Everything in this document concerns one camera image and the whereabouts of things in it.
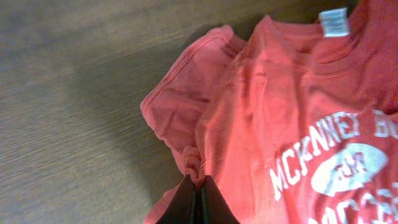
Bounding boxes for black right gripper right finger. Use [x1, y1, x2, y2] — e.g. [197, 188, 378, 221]
[200, 175, 239, 224]

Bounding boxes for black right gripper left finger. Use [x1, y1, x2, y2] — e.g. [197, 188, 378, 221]
[156, 175, 197, 224]

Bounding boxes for orange McKinney soccer t-shirt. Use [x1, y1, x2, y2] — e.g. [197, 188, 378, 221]
[141, 1, 397, 223]

